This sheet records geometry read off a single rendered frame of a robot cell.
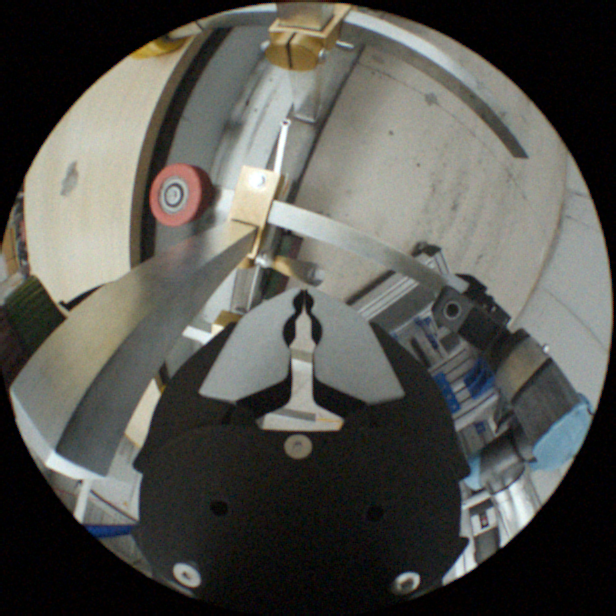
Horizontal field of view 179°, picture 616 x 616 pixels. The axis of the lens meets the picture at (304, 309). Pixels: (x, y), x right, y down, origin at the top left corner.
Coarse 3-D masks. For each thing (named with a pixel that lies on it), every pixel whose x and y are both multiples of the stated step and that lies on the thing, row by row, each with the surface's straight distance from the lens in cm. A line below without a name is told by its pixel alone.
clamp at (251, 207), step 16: (240, 176) 26; (272, 176) 25; (240, 192) 26; (256, 192) 25; (272, 192) 25; (240, 208) 26; (256, 208) 25; (256, 224) 26; (256, 240) 26; (256, 256) 29
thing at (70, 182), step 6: (72, 162) 50; (72, 168) 50; (66, 174) 51; (72, 174) 50; (78, 174) 47; (66, 180) 50; (72, 180) 48; (66, 186) 52; (72, 186) 49; (66, 192) 51
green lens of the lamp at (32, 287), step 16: (16, 288) 12; (32, 288) 11; (16, 304) 11; (32, 304) 11; (48, 304) 11; (16, 320) 11; (32, 320) 10; (48, 320) 10; (32, 336) 10; (48, 336) 10; (32, 352) 10
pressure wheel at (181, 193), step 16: (160, 176) 28; (176, 176) 26; (192, 176) 25; (208, 176) 27; (160, 192) 28; (176, 192) 26; (192, 192) 25; (208, 192) 26; (160, 208) 28; (176, 208) 26; (192, 208) 25; (176, 224) 26
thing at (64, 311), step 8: (96, 288) 15; (80, 296) 14; (88, 296) 14; (56, 304) 12; (64, 304) 14; (72, 304) 14; (80, 304) 11; (8, 312) 11; (64, 312) 11; (72, 312) 10; (8, 320) 11; (64, 320) 11; (16, 328) 11; (16, 336) 11; (24, 344) 10; (24, 352) 10
